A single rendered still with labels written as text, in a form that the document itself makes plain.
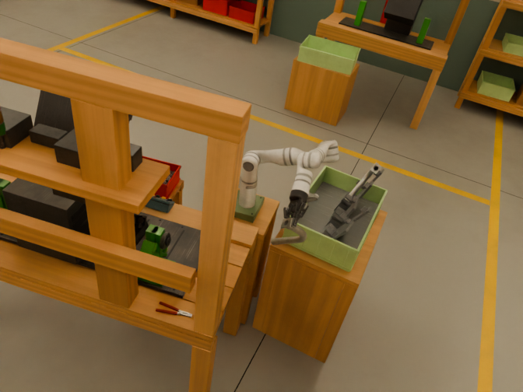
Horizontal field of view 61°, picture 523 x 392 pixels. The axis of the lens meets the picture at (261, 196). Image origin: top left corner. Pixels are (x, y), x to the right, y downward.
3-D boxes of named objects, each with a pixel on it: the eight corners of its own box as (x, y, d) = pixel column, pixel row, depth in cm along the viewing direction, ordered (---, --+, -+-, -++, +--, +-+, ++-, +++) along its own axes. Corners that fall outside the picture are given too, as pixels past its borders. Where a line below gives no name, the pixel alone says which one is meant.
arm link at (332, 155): (341, 159, 226) (293, 164, 235) (338, 141, 225) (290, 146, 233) (338, 162, 218) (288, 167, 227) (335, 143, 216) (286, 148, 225)
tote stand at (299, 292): (290, 261, 346) (312, 182, 296) (354, 290, 333) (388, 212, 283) (251, 327, 296) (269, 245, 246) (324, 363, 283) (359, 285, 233)
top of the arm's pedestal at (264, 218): (229, 190, 274) (230, 185, 272) (279, 206, 269) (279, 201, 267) (208, 222, 250) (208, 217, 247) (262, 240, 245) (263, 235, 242)
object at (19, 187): (43, 221, 221) (30, 166, 199) (99, 239, 217) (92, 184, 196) (18, 246, 207) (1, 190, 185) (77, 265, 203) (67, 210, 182)
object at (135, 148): (105, 151, 163) (103, 134, 158) (142, 162, 161) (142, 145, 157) (94, 161, 157) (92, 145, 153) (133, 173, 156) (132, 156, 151)
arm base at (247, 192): (240, 196, 258) (243, 173, 247) (256, 199, 257) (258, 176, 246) (236, 206, 251) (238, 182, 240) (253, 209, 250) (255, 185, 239)
